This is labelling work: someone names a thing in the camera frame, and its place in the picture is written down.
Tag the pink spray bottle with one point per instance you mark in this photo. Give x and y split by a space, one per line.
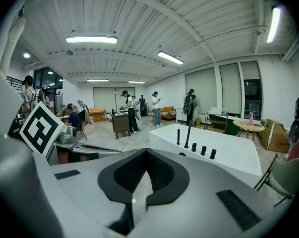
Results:
251 120

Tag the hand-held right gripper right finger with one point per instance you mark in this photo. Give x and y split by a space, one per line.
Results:
176 182

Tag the dark glass window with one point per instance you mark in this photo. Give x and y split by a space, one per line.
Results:
252 93

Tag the white duct pipe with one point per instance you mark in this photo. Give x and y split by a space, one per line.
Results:
11 46

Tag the round ceiling lamp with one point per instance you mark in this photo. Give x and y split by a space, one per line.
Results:
26 55

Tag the dark wooden cabinet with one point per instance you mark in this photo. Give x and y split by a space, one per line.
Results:
120 125

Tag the black folding chair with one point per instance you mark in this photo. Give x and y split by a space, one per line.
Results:
80 129

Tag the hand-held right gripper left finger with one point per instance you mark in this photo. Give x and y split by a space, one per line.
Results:
109 182

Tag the orange sofa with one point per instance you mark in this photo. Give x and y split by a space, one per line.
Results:
167 113

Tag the grey shell chair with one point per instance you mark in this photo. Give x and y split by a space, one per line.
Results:
288 175

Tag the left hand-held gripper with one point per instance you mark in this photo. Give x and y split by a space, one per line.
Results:
40 128

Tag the round wooden table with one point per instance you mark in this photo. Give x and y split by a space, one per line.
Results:
248 127

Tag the large cardboard box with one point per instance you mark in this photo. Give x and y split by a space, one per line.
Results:
275 137

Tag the small wooden side table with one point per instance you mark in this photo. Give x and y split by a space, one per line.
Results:
151 115

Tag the orange wooden desk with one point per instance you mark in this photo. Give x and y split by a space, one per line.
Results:
97 114

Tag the black faucet knob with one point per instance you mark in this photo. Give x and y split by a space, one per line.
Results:
213 154
203 150
194 147

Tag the wooden shelf rack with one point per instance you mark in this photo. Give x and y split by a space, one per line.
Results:
215 123

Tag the yellow waste bin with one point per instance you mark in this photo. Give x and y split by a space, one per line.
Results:
197 122

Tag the long ceiling light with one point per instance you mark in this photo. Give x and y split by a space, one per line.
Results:
136 82
170 57
91 40
273 25
97 80

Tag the black cylindrical tool handle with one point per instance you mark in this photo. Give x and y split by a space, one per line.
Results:
178 136

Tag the striped pillow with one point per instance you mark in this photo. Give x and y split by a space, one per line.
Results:
172 112

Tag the white drawer cabinet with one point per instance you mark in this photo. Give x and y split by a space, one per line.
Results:
180 115

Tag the white bathtub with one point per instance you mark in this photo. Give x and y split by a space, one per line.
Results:
228 147

